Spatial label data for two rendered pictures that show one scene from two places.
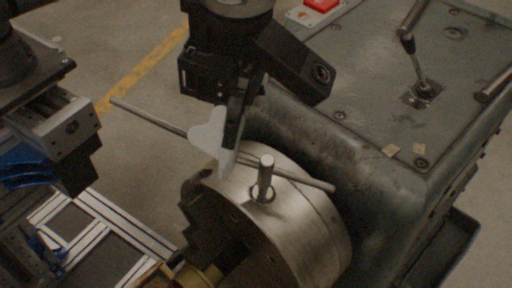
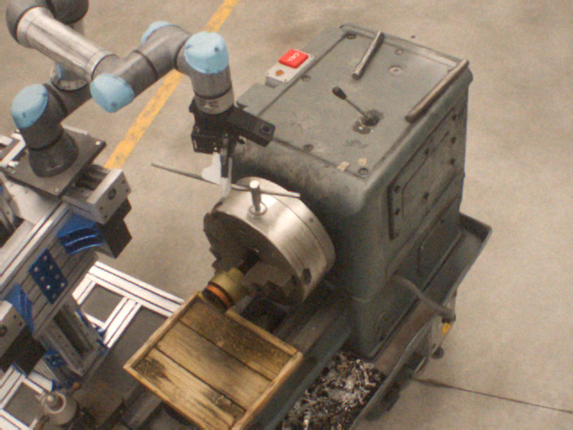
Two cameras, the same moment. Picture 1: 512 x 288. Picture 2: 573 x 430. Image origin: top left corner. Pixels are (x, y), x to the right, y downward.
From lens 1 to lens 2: 0.96 m
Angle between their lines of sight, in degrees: 2
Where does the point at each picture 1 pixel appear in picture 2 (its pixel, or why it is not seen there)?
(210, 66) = (208, 135)
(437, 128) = (376, 145)
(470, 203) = (525, 219)
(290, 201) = (277, 211)
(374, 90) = (333, 124)
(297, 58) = (251, 124)
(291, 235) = (281, 233)
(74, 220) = (103, 301)
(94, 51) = (81, 121)
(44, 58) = (82, 143)
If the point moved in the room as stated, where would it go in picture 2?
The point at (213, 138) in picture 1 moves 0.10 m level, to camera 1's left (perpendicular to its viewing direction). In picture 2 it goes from (216, 173) to (168, 182)
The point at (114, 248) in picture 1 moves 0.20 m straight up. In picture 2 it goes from (149, 322) to (132, 293)
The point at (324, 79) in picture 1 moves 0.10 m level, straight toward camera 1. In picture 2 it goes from (267, 132) to (260, 169)
